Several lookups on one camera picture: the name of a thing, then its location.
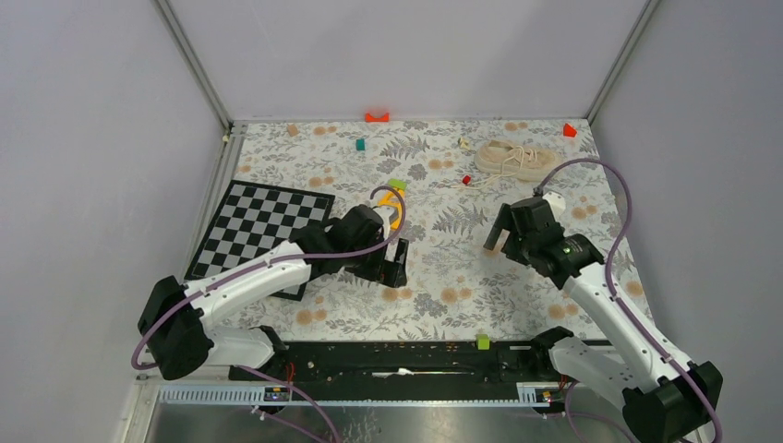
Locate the orange arch block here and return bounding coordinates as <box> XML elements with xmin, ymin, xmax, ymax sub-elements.
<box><xmin>365</xmin><ymin>113</ymin><xmax>390</xmax><ymax>123</ymax></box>

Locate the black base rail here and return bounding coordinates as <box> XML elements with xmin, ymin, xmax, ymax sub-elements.
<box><xmin>228</xmin><ymin>341</ymin><xmax>573</xmax><ymax>397</ymax></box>

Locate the floral patterned table mat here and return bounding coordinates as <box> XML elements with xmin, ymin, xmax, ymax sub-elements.
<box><xmin>228</xmin><ymin>120</ymin><xmax>621</xmax><ymax>341</ymax></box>

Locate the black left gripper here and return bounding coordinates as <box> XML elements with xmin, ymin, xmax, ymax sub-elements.
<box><xmin>345</xmin><ymin>232</ymin><xmax>407</xmax><ymax>286</ymax></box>

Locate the green block on frame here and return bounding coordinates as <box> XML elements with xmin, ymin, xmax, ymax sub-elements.
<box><xmin>388</xmin><ymin>179</ymin><xmax>407</xmax><ymax>191</ymax></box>

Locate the white slotted cable duct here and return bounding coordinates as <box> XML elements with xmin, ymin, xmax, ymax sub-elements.
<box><xmin>158</xmin><ymin>379</ymin><xmax>557</xmax><ymax>408</ymax></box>

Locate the red wedge block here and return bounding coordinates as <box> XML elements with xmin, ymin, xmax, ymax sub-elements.
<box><xmin>562</xmin><ymin>123</ymin><xmax>578</xmax><ymax>138</ymax></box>

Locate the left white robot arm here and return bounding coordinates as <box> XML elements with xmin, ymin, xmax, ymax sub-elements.
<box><xmin>131</xmin><ymin>205</ymin><xmax>409</xmax><ymax>380</ymax></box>

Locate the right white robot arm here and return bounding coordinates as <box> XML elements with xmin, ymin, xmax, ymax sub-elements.
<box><xmin>485</xmin><ymin>197</ymin><xmax>723</xmax><ymax>442</ymax></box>

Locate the black white checkerboard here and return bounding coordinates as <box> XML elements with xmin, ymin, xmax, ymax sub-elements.
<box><xmin>184</xmin><ymin>180</ymin><xmax>335</xmax><ymax>281</ymax></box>

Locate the lime green cube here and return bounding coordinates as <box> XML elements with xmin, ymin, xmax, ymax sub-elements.
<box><xmin>476</xmin><ymin>333</ymin><xmax>491</xmax><ymax>351</ymax></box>

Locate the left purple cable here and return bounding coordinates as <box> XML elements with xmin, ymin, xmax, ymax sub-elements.
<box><xmin>130</xmin><ymin>185</ymin><xmax>407</xmax><ymax>372</ymax></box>

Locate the purple cable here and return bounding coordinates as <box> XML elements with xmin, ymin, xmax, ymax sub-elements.
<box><xmin>533</xmin><ymin>157</ymin><xmax>724</xmax><ymax>443</ymax></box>
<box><xmin>130</xmin><ymin>185</ymin><xmax>407</xmax><ymax>372</ymax></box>

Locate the beige sneaker with laces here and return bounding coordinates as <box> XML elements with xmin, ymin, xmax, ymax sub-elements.
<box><xmin>465</xmin><ymin>139</ymin><xmax>563</xmax><ymax>190</ymax></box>

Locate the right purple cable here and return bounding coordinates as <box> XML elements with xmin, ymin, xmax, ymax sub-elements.
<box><xmin>533</xmin><ymin>157</ymin><xmax>724</xmax><ymax>443</ymax></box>

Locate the yellow triangular toy frame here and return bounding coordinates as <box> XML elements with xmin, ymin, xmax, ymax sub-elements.
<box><xmin>378</xmin><ymin>187</ymin><xmax>405</xmax><ymax>231</ymax></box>

